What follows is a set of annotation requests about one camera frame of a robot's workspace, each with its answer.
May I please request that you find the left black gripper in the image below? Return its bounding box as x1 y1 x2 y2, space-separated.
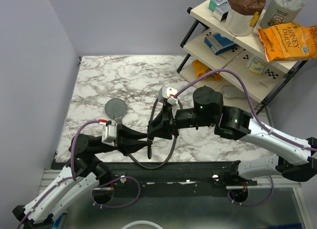
92 123 153 156

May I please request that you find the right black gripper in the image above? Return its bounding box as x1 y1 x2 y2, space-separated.
147 104 215 141

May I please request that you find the black T-shaped fitting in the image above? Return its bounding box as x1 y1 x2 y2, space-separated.
147 138 153 160

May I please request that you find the black metal shower hose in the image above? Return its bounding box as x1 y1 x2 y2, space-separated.
127 99 184 170

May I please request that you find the grey shower head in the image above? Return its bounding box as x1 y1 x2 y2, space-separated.
105 98 127 124

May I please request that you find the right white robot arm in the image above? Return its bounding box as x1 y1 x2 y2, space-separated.
148 86 317 185

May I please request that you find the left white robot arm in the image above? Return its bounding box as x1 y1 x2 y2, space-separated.
12 121 151 229

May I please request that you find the orange snack bag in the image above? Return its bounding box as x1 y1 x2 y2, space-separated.
192 59 222 81

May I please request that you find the white round rim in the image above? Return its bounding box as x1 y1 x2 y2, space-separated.
121 220 163 229

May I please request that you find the cream three-tier shelf rack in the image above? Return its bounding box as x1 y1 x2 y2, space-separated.
177 0 306 113

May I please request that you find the blue box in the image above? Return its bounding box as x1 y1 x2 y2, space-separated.
204 33 237 56

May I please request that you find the silver small box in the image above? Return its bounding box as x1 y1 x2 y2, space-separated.
213 3 229 22

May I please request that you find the yellow clip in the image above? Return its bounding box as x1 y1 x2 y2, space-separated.
250 11 260 28

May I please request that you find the teal small box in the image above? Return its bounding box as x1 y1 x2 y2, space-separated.
209 0 227 12

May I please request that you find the white cup brown lid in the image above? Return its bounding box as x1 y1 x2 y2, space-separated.
225 0 266 36

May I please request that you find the orange honey dijon bag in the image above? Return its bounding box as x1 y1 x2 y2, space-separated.
258 22 317 62

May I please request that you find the grey cylindrical canister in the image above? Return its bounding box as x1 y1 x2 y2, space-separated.
260 0 306 29

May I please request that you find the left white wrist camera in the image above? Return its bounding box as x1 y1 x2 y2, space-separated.
99 119 117 143

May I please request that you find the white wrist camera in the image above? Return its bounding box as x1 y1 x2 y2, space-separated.
158 86 178 106
99 119 117 143

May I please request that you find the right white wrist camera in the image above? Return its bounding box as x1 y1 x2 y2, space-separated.
158 86 178 106

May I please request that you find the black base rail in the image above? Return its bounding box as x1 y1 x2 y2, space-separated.
92 161 256 203

